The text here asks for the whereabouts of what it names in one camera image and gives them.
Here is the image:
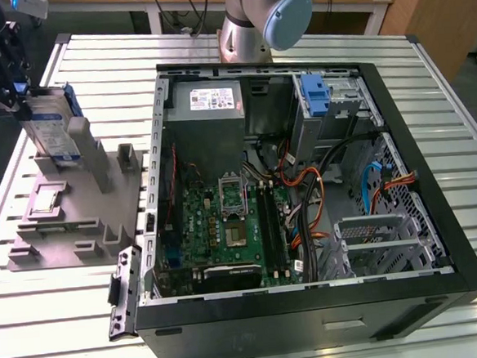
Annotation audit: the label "orange wire loop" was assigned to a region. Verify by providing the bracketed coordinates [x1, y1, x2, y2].
[280, 165, 329, 235]

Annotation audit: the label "green motherboard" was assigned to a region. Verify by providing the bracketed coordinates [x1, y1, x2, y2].
[152, 173, 309, 297]

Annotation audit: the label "brown wooden cabinet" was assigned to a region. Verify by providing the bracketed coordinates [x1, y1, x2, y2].
[381, 0, 477, 88]

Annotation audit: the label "metal locking lever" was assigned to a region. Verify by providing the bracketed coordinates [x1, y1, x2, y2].
[241, 172, 252, 213]

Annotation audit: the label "green RAM stick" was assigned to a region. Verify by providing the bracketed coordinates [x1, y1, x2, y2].
[34, 221, 100, 235]

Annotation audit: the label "yellow black power wires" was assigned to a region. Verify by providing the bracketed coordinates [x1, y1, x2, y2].
[241, 159, 266, 181]

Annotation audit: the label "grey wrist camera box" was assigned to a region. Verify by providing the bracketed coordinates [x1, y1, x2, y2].
[16, 0, 51, 21]

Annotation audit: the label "orange red power wire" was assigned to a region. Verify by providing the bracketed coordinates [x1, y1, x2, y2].
[368, 168, 425, 217]

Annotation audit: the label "blue data wire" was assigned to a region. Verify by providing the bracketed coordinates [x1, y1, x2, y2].
[359, 159, 396, 217]

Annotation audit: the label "perforated metal disk bay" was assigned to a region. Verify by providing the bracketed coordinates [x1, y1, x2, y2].
[314, 208, 451, 283]

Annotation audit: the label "grey power supply unit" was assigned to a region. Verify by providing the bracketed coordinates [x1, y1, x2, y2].
[160, 76, 251, 181]

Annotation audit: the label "empty blue plastic drive carrier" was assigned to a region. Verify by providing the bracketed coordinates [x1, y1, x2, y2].
[301, 73, 332, 119]

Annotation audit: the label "silver CPU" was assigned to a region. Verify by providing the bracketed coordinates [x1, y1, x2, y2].
[33, 191, 60, 214]

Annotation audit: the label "black RAM slot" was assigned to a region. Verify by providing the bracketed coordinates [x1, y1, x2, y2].
[266, 177, 292, 280]
[256, 178, 281, 281]

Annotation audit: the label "grey metal drive bay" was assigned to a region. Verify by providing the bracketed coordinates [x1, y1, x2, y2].
[286, 67, 386, 168]

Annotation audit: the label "CPU socket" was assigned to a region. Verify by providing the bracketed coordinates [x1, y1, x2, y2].
[223, 221, 258, 251]

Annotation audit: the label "red fan wire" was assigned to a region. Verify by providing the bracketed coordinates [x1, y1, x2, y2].
[158, 144, 183, 230]

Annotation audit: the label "grey parts rack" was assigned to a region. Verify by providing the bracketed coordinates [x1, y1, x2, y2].
[0, 114, 154, 274]

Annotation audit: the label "black PC case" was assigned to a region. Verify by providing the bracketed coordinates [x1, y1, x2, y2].
[89, 41, 477, 358]

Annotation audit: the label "metal socket cover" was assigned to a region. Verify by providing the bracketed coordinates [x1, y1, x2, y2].
[216, 170, 252, 223]

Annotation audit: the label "black graphics card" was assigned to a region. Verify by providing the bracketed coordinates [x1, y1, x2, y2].
[190, 261, 266, 296]

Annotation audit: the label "hard disk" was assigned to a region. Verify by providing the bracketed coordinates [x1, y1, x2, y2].
[12, 81, 88, 176]

